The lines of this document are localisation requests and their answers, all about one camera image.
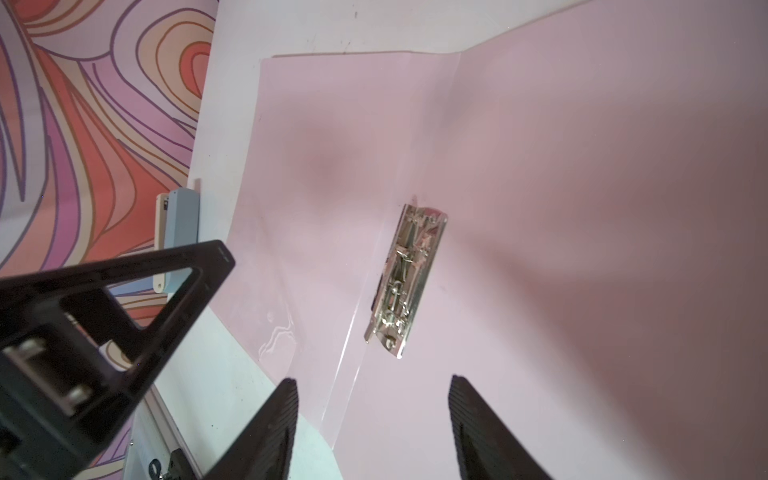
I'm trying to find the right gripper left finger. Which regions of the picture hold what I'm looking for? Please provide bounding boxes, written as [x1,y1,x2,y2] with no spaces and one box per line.
[204,378,299,480]

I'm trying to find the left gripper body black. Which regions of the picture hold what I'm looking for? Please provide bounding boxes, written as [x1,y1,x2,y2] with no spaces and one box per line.
[1,312,150,479]

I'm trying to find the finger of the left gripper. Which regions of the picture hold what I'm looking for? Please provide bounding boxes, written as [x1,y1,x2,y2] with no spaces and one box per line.
[1,240,235,414]

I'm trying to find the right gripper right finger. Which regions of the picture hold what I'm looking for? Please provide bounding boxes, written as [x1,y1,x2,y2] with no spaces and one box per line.
[448,375,550,480]

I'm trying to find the pink folder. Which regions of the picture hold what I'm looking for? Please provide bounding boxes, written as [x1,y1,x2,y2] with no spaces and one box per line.
[213,1,767,479]

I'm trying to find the silver folder clip mechanism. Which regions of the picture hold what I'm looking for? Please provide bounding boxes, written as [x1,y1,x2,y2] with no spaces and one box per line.
[364,204,448,359]

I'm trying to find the grey blue stapler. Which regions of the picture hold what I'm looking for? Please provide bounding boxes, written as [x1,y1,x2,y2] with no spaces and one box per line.
[152,188,200,294]

